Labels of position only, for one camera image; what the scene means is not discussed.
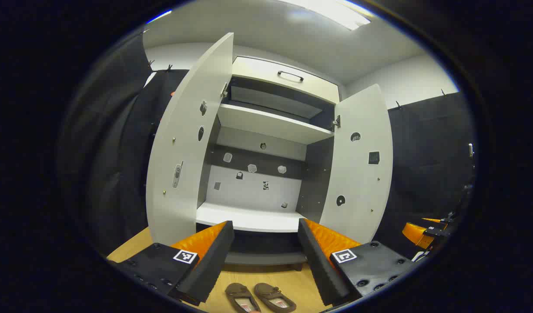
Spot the white cabinet drawer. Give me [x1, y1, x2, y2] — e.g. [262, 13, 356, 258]
[231, 56, 340, 105]

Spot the white cabinet door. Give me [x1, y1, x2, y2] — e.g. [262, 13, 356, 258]
[146, 33, 235, 248]
[319, 84, 394, 246]

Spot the brown fuzzy shoe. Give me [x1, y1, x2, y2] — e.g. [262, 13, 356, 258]
[225, 283, 261, 313]
[254, 283, 297, 313]

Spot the ceiling light panel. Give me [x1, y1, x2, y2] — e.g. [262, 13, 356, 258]
[279, 0, 373, 31]

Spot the black drawer handle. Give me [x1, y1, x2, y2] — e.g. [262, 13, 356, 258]
[277, 70, 305, 83]

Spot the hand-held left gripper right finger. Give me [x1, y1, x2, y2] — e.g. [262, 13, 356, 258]
[298, 218, 417, 307]

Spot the white shoe cabinet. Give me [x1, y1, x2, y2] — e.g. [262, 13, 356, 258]
[196, 56, 342, 272]

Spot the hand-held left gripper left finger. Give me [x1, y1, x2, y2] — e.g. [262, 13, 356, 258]
[107, 220, 235, 307]

